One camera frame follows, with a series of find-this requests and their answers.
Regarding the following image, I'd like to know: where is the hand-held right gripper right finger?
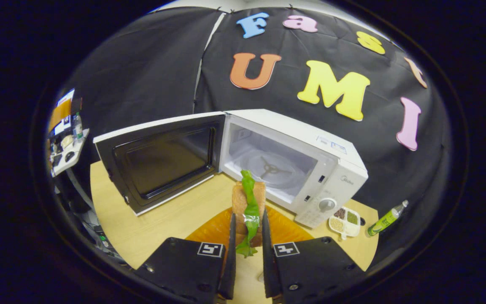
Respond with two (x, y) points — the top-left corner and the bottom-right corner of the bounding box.
(261, 206), (366, 304)

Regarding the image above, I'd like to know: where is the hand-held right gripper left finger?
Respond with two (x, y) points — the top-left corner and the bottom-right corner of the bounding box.
(135, 207), (237, 304)

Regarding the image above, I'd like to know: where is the bread and lettuce sandwich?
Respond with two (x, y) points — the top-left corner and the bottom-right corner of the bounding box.
(232, 170), (267, 259)

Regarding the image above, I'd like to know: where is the white microwave oven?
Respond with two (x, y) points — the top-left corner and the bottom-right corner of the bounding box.
(93, 109), (369, 229)

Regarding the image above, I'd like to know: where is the white divided dish of beans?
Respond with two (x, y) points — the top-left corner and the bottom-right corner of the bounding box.
(328, 206), (362, 240)

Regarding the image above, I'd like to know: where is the green label drink bottle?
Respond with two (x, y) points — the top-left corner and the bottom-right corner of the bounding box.
(367, 200), (409, 236)

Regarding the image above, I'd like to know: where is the white side desk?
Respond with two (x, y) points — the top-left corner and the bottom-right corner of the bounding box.
(50, 129), (90, 178)

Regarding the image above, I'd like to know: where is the clear plastic bottle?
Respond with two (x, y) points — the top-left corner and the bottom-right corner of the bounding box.
(73, 112), (84, 142)

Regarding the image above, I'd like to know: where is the orange and white box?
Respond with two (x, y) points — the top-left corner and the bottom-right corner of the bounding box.
(48, 88), (76, 136)

